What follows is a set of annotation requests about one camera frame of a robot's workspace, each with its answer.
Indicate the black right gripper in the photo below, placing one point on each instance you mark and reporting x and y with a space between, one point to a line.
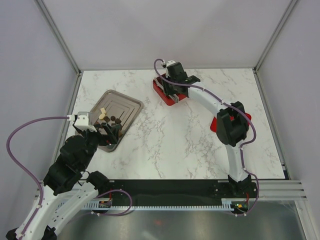
167 90

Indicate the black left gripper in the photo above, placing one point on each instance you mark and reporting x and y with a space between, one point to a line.
107 139

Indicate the stainless steel tray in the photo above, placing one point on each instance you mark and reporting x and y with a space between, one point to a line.
123 107

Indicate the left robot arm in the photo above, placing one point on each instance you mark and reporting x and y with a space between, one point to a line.
46 219

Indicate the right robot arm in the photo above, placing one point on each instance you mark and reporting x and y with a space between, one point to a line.
231 123

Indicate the round white chocolate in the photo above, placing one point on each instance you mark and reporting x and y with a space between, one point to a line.
102 116

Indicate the red chocolate box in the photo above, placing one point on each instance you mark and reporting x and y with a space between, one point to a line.
167 93

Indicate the red box lid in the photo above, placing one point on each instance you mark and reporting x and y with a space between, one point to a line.
213 126

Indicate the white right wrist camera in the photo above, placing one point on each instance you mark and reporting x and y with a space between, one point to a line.
165 64

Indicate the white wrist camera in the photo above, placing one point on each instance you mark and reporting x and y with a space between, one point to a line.
82 122
165 64

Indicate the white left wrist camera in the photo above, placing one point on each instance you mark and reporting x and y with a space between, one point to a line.
82 122

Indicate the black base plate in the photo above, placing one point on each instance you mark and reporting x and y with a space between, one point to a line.
181 193

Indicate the aluminium frame rail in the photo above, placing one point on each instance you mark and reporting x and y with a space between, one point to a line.
281 190

